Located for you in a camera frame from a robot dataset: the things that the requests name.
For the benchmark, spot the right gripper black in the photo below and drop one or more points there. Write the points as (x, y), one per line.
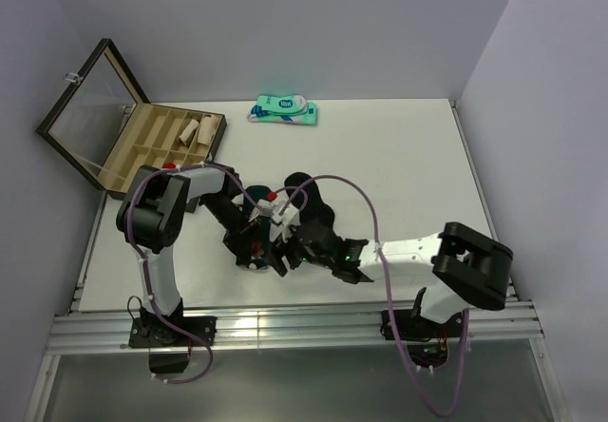
(278, 251)

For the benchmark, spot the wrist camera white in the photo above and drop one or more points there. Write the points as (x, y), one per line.
(283, 222)
(269, 204)

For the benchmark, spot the mint green folded socks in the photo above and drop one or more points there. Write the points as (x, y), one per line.
(289, 110)

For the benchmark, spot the aluminium frame rail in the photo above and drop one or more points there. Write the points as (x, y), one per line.
(281, 328)

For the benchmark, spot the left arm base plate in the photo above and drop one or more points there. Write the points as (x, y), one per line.
(151, 333)

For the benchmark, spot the black wooden organizer box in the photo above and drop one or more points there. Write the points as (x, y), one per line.
(105, 127)

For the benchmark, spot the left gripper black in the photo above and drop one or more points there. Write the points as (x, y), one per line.
(237, 240)

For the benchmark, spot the black sock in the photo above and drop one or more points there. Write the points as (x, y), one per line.
(309, 201)

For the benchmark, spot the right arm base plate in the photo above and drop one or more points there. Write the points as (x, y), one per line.
(418, 329)

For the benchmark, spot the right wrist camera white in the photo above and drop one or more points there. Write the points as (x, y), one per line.
(283, 222)

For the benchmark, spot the beige rolled sock right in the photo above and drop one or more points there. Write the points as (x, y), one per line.
(207, 129)

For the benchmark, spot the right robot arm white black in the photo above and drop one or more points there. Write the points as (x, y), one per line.
(464, 268)

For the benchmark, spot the dark green patterned sock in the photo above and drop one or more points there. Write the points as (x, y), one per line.
(261, 244)

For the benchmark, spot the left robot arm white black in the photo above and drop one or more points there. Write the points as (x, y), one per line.
(151, 217)

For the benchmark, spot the beige rolled sock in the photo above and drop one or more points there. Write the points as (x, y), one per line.
(189, 132)
(207, 129)

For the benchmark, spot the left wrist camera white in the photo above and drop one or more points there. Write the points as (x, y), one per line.
(269, 204)

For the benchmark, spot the beige rolled sock left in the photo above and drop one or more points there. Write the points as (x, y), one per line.
(189, 132)

